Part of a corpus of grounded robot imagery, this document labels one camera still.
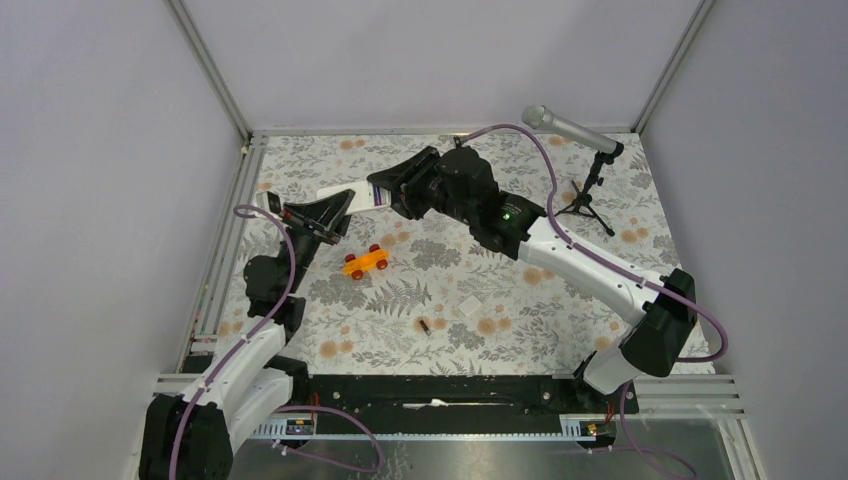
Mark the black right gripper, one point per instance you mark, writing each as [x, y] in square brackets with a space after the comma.
[405, 180]

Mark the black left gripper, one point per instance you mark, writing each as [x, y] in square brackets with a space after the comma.
[326, 215]

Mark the white remote control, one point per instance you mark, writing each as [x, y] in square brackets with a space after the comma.
[363, 200]

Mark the white battery cover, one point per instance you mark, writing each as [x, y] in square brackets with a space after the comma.
[469, 306]

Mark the black battery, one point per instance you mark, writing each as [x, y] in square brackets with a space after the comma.
[424, 327]

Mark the purple battery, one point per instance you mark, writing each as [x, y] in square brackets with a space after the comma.
[378, 195]

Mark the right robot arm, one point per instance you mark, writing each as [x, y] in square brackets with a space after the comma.
[461, 185]

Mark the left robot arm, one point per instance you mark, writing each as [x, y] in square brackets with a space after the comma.
[196, 433]

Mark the orange toy car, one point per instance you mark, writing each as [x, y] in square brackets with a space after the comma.
[357, 266]

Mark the floral patterned table mat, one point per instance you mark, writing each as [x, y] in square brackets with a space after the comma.
[530, 321]

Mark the silver microphone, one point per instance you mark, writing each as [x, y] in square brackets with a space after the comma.
[541, 118]

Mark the black microphone tripod stand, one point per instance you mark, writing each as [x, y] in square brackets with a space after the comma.
[581, 205]

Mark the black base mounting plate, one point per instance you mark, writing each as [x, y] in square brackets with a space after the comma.
[414, 406]

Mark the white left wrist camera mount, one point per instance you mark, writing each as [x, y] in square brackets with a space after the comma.
[270, 202]

